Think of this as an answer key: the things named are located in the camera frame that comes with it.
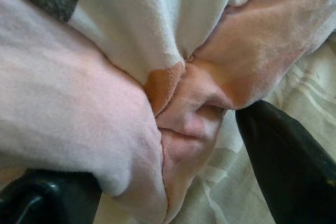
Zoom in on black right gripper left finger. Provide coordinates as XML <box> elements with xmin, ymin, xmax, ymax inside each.
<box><xmin>0</xmin><ymin>168</ymin><xmax>103</xmax><ymax>224</ymax></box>

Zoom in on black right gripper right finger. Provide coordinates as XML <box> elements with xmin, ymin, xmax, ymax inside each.
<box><xmin>235</xmin><ymin>100</ymin><xmax>336</xmax><ymax>224</ymax></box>

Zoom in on pink cartoon print blanket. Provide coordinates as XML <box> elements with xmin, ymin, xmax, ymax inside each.
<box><xmin>0</xmin><ymin>0</ymin><xmax>336</xmax><ymax>224</ymax></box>

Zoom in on beige leaf print bed sheet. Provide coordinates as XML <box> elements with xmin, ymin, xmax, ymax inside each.
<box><xmin>167</xmin><ymin>41</ymin><xmax>336</xmax><ymax>224</ymax></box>

